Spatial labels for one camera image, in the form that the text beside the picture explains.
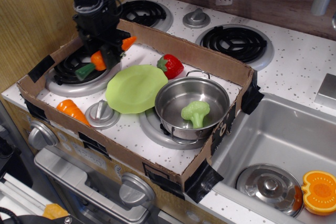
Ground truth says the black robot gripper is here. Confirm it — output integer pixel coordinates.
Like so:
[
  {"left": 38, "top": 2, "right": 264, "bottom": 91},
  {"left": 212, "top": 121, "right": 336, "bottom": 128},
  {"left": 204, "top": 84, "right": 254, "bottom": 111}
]
[{"left": 73, "top": 0, "right": 131, "bottom": 69}]

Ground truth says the orange toy carrot green stem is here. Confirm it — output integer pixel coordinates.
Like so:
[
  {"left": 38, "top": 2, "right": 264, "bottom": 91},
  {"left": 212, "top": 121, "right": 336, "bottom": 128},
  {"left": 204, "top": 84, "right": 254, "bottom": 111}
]
[{"left": 75, "top": 36, "right": 137, "bottom": 80}]

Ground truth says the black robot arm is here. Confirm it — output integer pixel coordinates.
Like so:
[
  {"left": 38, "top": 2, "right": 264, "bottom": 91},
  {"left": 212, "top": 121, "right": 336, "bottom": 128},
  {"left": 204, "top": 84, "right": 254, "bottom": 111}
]
[{"left": 72, "top": 0, "right": 130, "bottom": 69}]

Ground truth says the light green plastic plate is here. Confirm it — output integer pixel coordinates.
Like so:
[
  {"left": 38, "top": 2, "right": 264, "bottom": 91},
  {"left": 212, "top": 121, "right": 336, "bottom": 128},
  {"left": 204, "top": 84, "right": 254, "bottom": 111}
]
[{"left": 106, "top": 65, "right": 168, "bottom": 114}]

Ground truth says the small orange toy carrot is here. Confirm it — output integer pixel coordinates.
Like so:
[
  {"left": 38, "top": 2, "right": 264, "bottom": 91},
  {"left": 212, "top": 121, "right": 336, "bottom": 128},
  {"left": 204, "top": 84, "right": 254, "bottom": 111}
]
[{"left": 56, "top": 99, "right": 90, "bottom": 126}]

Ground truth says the front left black burner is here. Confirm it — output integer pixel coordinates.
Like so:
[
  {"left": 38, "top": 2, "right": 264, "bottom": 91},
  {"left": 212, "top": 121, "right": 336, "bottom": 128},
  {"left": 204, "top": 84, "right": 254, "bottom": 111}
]
[{"left": 46, "top": 47, "right": 122, "bottom": 98}]

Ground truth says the silver stovetop knob front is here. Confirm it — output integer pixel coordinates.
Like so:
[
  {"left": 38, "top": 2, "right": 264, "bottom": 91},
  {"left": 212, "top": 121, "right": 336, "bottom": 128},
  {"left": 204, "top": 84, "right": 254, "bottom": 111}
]
[{"left": 85, "top": 100, "right": 120, "bottom": 130}]

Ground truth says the silver stovetop knob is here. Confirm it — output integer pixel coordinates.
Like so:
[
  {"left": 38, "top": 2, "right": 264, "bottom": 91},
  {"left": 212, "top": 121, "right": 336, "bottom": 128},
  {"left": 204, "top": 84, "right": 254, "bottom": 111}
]
[
  {"left": 85, "top": 100, "right": 120, "bottom": 130},
  {"left": 183, "top": 8, "right": 211, "bottom": 29}
]

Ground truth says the red toy strawberry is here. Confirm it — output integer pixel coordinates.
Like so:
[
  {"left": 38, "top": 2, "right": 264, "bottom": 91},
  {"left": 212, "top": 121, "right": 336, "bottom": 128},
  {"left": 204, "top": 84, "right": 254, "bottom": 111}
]
[{"left": 156, "top": 54, "right": 184, "bottom": 80}]

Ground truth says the silver stovetop knob back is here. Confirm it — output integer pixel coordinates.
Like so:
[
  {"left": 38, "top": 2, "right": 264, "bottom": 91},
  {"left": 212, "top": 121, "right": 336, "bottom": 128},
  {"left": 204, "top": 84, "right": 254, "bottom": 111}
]
[{"left": 183, "top": 8, "right": 211, "bottom": 29}]

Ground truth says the stainless steel pot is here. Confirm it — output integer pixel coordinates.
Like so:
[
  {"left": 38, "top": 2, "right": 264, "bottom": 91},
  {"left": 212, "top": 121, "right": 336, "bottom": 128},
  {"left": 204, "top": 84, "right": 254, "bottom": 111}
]
[{"left": 154, "top": 70, "right": 230, "bottom": 145}]

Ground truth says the left silver oven knob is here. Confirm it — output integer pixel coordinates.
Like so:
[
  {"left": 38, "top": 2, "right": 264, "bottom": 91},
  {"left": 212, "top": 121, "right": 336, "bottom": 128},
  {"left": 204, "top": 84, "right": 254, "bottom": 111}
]
[{"left": 28, "top": 121, "right": 59, "bottom": 150}]

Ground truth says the silver oven knob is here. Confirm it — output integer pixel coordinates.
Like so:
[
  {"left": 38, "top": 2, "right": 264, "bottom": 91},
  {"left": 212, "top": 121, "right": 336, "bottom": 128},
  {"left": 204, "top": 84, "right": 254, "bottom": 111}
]
[
  {"left": 119, "top": 172, "right": 155, "bottom": 208},
  {"left": 28, "top": 121, "right": 59, "bottom": 150}
]

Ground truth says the green toy broccoli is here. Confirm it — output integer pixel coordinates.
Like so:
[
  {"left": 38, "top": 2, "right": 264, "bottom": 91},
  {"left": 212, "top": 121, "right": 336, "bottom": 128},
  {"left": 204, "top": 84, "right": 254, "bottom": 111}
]
[{"left": 181, "top": 101, "right": 210, "bottom": 129}]

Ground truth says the right silver oven knob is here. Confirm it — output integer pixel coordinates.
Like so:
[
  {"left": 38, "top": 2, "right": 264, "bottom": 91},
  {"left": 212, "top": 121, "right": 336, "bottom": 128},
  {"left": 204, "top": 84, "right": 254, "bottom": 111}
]
[{"left": 119, "top": 172, "right": 155, "bottom": 208}]

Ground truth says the back right black burner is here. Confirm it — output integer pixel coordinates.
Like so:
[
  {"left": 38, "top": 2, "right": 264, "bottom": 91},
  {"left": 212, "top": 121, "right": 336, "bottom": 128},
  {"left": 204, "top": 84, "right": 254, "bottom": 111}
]
[{"left": 196, "top": 24, "right": 275, "bottom": 71}]

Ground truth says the brown cardboard fence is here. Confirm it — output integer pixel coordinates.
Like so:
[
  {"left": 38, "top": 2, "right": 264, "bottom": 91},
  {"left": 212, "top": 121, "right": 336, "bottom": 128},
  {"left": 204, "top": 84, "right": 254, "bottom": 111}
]
[{"left": 17, "top": 21, "right": 263, "bottom": 202}]

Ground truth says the yellow object bottom left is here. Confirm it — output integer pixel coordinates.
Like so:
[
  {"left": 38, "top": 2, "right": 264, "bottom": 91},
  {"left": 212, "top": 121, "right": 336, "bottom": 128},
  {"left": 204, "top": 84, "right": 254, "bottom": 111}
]
[{"left": 42, "top": 203, "right": 69, "bottom": 220}]

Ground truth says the silver toy sink basin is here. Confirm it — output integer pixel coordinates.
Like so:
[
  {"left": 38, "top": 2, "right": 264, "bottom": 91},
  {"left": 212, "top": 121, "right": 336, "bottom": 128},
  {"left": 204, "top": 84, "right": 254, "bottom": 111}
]
[{"left": 212, "top": 94, "right": 335, "bottom": 223}]

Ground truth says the silver pot lid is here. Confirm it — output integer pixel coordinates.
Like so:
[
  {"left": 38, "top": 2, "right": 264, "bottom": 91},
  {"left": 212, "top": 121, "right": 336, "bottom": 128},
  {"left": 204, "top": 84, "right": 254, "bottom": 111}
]
[{"left": 235, "top": 164, "right": 303, "bottom": 217}]

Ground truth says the orange toy fruit half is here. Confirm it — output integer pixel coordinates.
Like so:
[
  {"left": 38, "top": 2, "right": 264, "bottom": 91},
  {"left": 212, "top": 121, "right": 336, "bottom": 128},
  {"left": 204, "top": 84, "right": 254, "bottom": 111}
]
[{"left": 301, "top": 170, "right": 335, "bottom": 216}]

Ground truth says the front right silver burner ring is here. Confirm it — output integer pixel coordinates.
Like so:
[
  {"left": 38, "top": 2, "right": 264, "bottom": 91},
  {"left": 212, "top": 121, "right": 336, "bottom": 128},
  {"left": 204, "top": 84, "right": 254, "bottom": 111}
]
[{"left": 138, "top": 108, "right": 211, "bottom": 151}]

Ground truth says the silver oven door handle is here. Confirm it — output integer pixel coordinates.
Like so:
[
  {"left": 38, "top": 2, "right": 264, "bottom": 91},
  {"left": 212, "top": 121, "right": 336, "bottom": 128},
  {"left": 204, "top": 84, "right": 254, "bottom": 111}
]
[{"left": 34, "top": 149, "right": 151, "bottom": 223}]

